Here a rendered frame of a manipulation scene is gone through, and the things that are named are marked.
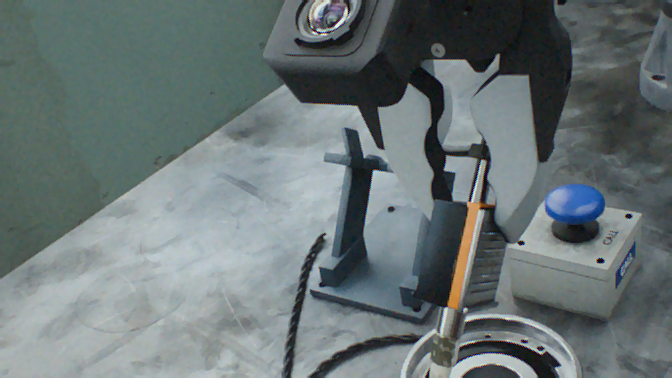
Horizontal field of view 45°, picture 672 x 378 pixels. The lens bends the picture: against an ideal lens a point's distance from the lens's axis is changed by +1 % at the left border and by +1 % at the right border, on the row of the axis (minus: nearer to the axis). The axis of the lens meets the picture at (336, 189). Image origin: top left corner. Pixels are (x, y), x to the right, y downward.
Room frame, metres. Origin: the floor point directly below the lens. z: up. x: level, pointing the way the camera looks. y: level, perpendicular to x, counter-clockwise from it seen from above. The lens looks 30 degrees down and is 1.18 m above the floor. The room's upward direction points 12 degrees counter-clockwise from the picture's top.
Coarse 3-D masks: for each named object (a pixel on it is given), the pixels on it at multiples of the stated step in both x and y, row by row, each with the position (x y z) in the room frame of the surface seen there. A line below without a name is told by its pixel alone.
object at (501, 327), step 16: (480, 320) 0.39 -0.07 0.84; (496, 320) 0.39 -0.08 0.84; (512, 320) 0.38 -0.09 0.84; (528, 320) 0.38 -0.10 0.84; (432, 336) 0.38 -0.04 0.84; (464, 336) 0.39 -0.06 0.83; (480, 336) 0.39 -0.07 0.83; (496, 336) 0.38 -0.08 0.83; (512, 336) 0.38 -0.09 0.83; (528, 336) 0.38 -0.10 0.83; (544, 336) 0.37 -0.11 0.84; (560, 336) 0.36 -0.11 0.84; (416, 352) 0.37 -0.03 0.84; (560, 352) 0.36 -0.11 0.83; (416, 368) 0.37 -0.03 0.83; (464, 368) 0.36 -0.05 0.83; (480, 368) 0.36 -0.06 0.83; (496, 368) 0.36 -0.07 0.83; (512, 368) 0.35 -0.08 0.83; (528, 368) 0.35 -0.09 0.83; (560, 368) 0.35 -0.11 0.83; (576, 368) 0.33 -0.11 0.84
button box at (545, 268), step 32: (544, 224) 0.47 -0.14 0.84; (608, 224) 0.45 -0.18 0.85; (640, 224) 0.46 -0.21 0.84; (512, 256) 0.45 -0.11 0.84; (544, 256) 0.44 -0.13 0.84; (576, 256) 0.43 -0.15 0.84; (608, 256) 0.42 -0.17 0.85; (640, 256) 0.46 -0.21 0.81; (512, 288) 0.45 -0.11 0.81; (544, 288) 0.44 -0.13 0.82; (576, 288) 0.42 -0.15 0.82; (608, 288) 0.41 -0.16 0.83; (608, 320) 0.41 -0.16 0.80
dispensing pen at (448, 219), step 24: (480, 144) 0.32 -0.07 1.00; (480, 168) 0.32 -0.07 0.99; (480, 192) 0.31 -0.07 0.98; (432, 216) 0.30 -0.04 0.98; (456, 216) 0.30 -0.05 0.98; (432, 240) 0.30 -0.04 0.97; (456, 240) 0.29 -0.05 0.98; (432, 264) 0.29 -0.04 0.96; (432, 288) 0.29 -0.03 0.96; (456, 312) 0.29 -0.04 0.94; (456, 336) 0.28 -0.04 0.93; (432, 360) 0.28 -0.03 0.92
